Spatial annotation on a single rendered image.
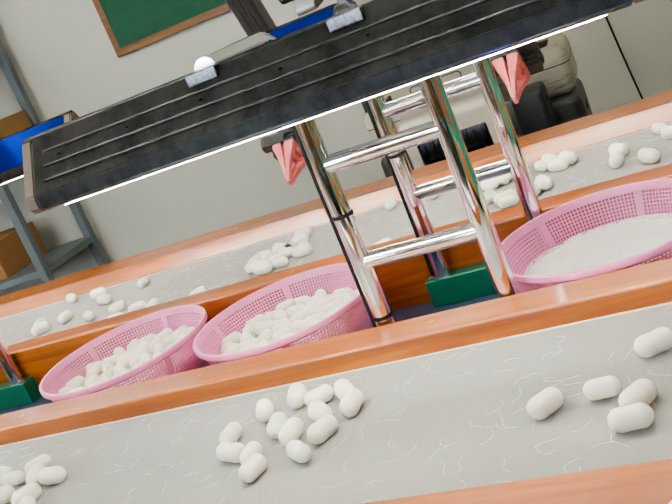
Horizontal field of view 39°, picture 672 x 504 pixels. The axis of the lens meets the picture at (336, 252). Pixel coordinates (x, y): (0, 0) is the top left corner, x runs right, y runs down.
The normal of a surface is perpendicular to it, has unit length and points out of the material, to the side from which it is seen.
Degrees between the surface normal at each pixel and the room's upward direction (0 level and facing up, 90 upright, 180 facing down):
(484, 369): 0
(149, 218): 90
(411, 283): 90
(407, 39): 58
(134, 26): 90
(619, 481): 0
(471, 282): 90
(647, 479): 0
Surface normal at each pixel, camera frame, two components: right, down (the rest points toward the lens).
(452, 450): -0.37, -0.89
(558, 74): -0.24, 0.36
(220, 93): -0.47, -0.15
